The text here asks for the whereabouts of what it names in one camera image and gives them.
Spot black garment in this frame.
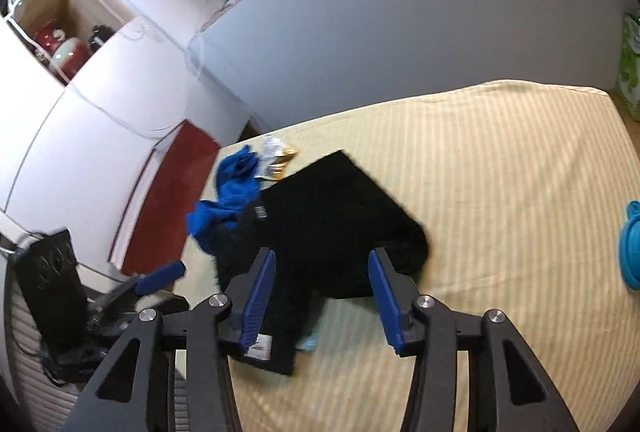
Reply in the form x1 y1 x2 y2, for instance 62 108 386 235
212 150 431 377

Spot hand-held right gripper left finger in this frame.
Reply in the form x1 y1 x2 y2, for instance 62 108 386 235
70 248 277 432

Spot striped beige bed sheet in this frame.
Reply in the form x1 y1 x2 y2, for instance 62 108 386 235
175 79 640 432

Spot silver and gold snack packet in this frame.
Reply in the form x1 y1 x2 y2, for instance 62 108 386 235
254 134 300 181

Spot wooden shelf niche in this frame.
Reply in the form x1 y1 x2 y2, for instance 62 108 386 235
5 0 140 86

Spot black bottle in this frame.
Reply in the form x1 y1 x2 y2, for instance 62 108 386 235
89 24 116 51

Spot blue plastic container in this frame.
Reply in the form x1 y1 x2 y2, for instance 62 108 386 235
618 199 640 295

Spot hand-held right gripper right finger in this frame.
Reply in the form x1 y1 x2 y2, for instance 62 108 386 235
368 248 581 432

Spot dark red storage box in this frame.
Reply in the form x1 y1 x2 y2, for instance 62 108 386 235
110 119 223 278

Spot white cable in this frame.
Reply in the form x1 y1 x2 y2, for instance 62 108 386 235
6 9 207 139

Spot red and pale vase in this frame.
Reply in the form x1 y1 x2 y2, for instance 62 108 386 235
50 37 92 79

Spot black power strip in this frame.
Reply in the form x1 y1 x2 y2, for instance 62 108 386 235
12 228 88 349

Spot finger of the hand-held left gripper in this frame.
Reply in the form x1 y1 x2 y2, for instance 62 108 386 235
117 261 187 305

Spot light blue packet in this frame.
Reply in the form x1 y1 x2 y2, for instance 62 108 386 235
295 327 321 353

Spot black cables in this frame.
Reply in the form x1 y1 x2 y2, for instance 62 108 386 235
15 332 108 388

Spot green and white box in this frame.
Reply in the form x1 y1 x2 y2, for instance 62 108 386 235
614 12 640 120

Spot red patterned jar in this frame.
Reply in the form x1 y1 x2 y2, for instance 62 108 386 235
32 23 68 57

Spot blue cloth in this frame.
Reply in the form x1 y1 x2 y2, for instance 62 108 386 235
186 146 261 255

